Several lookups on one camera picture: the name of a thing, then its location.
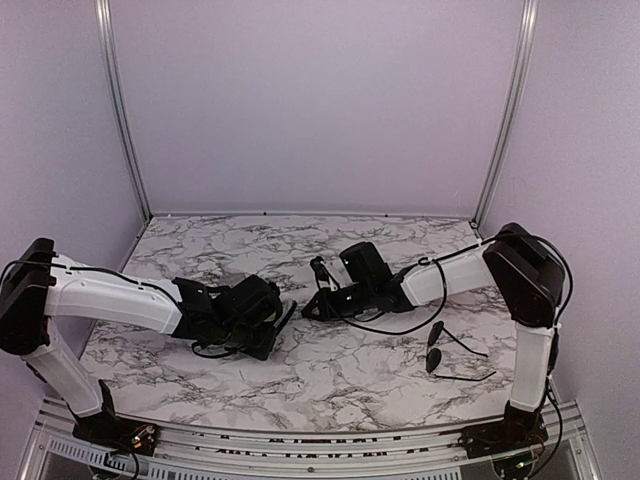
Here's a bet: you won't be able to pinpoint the black rimless sunglasses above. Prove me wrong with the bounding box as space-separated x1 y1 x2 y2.
425 321 496 383

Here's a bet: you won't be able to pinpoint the aluminium frame post left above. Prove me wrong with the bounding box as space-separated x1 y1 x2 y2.
95 0 153 223

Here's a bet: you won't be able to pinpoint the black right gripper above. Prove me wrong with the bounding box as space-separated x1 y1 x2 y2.
300 281 375 323

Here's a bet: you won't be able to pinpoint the aluminium frame post right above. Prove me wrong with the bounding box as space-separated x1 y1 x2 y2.
472 0 539 228

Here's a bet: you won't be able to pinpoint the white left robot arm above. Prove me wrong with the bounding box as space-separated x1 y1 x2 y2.
1 238 296 445

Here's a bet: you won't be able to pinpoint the aluminium frame post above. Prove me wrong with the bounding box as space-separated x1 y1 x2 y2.
95 0 153 223
472 0 539 228

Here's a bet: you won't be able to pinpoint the aluminium front rail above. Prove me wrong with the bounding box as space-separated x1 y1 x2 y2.
18 398 602 479

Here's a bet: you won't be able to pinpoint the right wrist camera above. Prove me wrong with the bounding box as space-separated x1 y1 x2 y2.
310 256 341 292

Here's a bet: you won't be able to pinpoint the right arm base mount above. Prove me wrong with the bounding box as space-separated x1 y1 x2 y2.
458 401 548 459

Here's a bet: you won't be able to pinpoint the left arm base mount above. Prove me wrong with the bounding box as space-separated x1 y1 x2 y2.
72 380 160 456

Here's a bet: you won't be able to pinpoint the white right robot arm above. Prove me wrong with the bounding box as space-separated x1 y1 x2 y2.
302 222 573 448

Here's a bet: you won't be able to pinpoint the black glasses case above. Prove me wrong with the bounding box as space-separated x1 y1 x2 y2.
273 298 297 335

